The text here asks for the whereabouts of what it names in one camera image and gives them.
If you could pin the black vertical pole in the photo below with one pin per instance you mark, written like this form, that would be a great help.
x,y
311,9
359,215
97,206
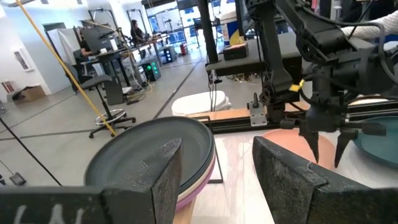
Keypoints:
x,y
206,31

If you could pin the white draped panel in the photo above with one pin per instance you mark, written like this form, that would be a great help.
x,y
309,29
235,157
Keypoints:
x,y
62,43

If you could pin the black computer with green lights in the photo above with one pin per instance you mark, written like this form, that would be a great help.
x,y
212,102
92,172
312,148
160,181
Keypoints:
x,y
151,71

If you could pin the person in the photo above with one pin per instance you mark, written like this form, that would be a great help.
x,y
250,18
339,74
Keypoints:
x,y
136,32
84,46

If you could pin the white wall frame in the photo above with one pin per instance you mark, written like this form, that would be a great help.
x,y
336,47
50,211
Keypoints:
x,y
23,59

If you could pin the black monitor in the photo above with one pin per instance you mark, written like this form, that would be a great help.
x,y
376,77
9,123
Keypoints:
x,y
96,39

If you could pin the red container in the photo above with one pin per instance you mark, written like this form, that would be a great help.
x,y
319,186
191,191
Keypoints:
x,y
184,49

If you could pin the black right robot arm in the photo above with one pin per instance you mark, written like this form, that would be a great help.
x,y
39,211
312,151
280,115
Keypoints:
x,y
273,62

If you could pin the dark grey plate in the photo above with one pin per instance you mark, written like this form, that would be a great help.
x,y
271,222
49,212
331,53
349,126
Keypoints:
x,y
133,149

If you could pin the black standing desk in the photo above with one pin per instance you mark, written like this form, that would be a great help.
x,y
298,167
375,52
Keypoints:
x,y
113,90

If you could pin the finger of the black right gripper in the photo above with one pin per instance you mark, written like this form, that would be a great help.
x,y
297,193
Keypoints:
x,y
312,140
343,140

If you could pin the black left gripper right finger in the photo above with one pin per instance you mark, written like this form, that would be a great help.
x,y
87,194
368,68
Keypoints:
x,y
289,186

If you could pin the salmon pink plate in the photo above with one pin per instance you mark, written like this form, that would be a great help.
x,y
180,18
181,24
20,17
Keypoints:
x,y
280,140

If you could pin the yellow tag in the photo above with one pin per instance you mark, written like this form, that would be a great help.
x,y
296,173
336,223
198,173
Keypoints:
x,y
297,86

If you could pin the purple plate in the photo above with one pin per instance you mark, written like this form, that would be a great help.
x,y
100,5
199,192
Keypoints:
x,y
191,199

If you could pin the black power adapter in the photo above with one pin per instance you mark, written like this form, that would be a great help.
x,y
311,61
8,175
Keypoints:
x,y
17,179

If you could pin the black box device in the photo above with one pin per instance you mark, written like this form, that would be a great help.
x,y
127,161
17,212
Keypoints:
x,y
235,52

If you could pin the cardboard box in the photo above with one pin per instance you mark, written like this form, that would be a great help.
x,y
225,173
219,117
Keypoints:
x,y
31,95

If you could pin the black metal table frame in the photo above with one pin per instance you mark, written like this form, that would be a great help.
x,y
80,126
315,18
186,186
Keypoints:
x,y
236,124

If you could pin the black office stool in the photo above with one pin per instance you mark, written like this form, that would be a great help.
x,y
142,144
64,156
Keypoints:
x,y
105,82

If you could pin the black computer tower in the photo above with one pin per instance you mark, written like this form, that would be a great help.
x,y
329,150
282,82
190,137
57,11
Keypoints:
x,y
170,54

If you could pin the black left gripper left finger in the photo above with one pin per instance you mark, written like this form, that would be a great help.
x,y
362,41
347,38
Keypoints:
x,y
161,186

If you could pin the silver metal bracket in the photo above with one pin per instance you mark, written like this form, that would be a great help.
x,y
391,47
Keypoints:
x,y
258,116

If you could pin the grey desk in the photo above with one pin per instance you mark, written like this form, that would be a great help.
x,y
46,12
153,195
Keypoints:
x,y
248,62

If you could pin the teal green plate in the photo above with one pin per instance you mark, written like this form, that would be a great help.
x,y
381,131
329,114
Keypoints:
x,y
379,146

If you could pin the beige plate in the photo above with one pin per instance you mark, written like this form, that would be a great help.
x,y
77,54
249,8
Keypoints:
x,y
192,188

